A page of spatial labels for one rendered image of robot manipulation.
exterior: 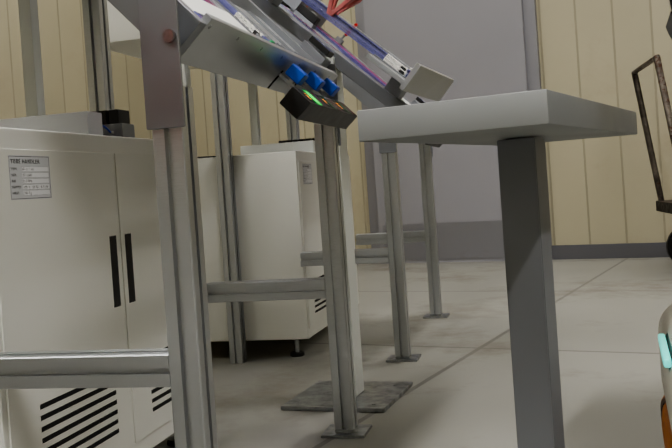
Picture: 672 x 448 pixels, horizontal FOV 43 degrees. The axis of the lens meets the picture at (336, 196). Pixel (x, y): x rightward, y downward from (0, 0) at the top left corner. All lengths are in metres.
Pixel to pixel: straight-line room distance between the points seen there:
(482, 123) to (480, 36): 4.18
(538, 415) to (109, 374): 0.62
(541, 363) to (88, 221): 0.73
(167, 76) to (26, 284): 0.40
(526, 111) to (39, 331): 0.74
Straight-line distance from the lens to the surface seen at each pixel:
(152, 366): 1.08
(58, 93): 5.74
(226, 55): 1.22
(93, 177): 1.45
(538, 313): 1.30
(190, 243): 1.04
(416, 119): 1.05
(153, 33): 1.06
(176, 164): 1.04
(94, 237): 1.44
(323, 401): 2.05
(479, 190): 5.15
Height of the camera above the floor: 0.51
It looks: 1 degrees down
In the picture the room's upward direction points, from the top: 4 degrees counter-clockwise
